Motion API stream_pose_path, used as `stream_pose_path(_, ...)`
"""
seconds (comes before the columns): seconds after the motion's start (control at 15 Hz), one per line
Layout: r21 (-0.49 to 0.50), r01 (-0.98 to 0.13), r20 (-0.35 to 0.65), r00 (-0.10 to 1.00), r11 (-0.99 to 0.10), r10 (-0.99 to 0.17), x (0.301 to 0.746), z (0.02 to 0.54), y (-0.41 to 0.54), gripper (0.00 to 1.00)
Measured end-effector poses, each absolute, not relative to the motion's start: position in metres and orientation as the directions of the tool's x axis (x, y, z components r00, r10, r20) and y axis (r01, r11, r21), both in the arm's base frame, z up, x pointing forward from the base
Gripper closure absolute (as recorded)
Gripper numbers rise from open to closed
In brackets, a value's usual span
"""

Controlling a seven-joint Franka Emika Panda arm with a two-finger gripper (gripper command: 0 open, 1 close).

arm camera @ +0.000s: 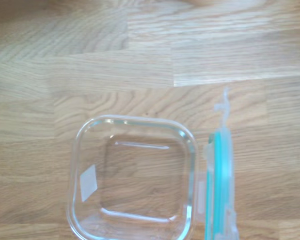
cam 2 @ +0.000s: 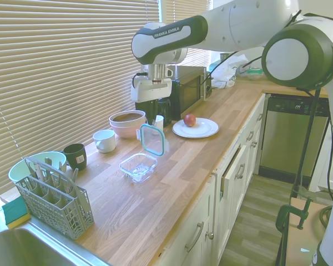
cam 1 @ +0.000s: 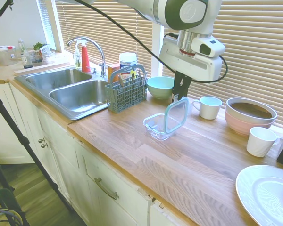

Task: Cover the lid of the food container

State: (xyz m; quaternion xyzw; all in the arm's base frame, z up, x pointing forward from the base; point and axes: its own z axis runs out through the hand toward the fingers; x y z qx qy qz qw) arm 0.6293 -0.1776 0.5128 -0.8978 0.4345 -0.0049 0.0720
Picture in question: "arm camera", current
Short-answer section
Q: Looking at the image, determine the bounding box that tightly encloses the clear lid with teal seal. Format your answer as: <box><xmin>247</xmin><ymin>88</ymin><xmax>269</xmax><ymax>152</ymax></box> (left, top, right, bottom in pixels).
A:
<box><xmin>197</xmin><ymin>86</ymin><xmax>241</xmax><ymax>240</ymax></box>

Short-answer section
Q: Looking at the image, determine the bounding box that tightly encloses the clear glass food container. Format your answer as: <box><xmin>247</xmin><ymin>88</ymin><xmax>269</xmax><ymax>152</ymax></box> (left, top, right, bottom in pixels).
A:
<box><xmin>65</xmin><ymin>114</ymin><xmax>200</xmax><ymax>240</ymax></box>

